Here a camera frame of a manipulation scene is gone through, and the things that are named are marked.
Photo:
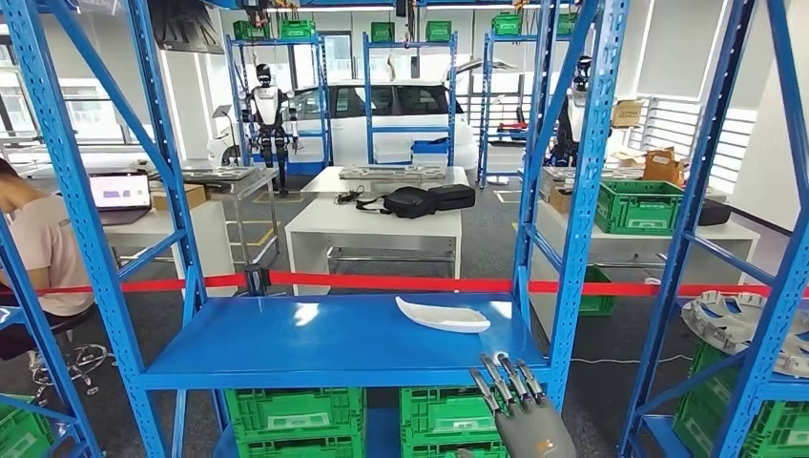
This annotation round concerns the red black trolley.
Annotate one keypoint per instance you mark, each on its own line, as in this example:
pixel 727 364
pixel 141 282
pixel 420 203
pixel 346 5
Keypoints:
pixel 515 126

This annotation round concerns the black barrier belt post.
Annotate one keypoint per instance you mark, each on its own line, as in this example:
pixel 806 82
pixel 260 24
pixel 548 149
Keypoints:
pixel 258 281

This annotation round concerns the printed cardboard box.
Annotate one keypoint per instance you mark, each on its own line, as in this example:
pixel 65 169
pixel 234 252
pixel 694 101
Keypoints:
pixel 627 114

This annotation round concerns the person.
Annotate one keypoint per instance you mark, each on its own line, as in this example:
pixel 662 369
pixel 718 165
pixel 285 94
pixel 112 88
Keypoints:
pixel 50 253

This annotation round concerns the round grey metal part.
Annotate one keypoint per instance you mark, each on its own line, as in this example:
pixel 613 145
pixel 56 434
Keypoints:
pixel 720 319

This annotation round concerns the white car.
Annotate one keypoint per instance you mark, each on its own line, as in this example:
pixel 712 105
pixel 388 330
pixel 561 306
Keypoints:
pixel 347 136

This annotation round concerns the open brown cardboard box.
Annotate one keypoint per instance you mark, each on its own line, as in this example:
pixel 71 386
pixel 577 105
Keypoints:
pixel 660 169

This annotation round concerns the pale cardboard box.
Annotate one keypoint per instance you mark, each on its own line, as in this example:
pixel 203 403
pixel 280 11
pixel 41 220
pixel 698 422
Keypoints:
pixel 627 159

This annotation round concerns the black soft case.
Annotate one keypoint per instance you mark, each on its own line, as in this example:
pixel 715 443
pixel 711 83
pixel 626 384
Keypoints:
pixel 714 214

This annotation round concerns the white desk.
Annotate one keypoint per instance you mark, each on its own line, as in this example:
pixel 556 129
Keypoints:
pixel 354 224
pixel 632 246
pixel 145 234

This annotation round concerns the black white humanoid robot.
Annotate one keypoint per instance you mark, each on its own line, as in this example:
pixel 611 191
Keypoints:
pixel 267 104
pixel 574 117

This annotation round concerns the steel table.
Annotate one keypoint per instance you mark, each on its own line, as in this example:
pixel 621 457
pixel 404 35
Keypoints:
pixel 243 183
pixel 322 183

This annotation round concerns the blue white stacked bins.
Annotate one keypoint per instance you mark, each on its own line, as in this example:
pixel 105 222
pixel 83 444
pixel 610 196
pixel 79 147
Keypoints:
pixel 430 153

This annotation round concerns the red barrier belt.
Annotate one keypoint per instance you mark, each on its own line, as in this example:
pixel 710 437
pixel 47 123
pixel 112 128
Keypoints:
pixel 392 282

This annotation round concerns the chrome base stool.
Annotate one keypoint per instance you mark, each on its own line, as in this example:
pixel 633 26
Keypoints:
pixel 88 360

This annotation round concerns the black hanging screen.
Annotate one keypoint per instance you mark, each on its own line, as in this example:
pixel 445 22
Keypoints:
pixel 189 28

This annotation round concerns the black shoulder bag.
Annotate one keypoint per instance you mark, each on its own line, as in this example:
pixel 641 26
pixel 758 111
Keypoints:
pixel 409 202

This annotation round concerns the grey metal tray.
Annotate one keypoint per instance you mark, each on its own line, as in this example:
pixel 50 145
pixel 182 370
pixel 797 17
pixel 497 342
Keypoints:
pixel 392 172
pixel 221 173

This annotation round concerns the black hard case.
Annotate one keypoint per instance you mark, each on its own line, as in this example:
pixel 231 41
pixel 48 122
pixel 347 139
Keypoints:
pixel 452 197

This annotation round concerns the blue steel shelf rack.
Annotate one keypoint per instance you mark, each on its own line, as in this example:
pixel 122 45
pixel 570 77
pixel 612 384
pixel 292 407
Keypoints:
pixel 485 95
pixel 323 95
pixel 316 341
pixel 690 221
pixel 366 95
pixel 71 414

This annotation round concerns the open laptop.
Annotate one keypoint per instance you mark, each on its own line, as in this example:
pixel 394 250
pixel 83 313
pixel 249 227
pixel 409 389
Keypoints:
pixel 120 189

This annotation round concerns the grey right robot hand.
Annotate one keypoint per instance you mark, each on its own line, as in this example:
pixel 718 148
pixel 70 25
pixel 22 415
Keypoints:
pixel 537 436

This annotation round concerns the white plastic shell part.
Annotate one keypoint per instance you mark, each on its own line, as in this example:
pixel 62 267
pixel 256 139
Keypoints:
pixel 442 316

